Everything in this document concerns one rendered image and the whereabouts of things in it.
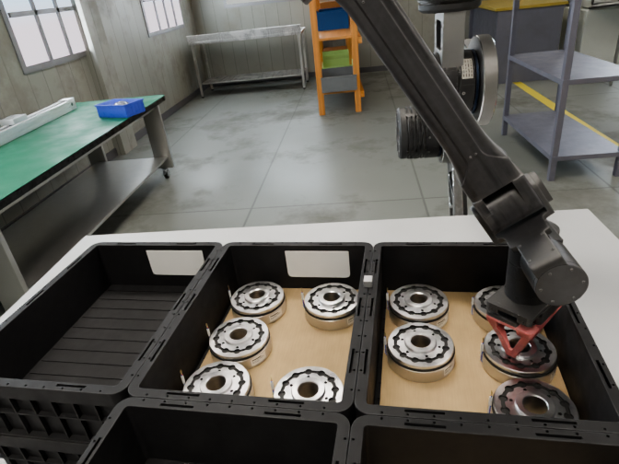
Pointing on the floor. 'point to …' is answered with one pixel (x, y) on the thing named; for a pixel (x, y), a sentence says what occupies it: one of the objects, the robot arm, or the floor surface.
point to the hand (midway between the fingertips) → (519, 342)
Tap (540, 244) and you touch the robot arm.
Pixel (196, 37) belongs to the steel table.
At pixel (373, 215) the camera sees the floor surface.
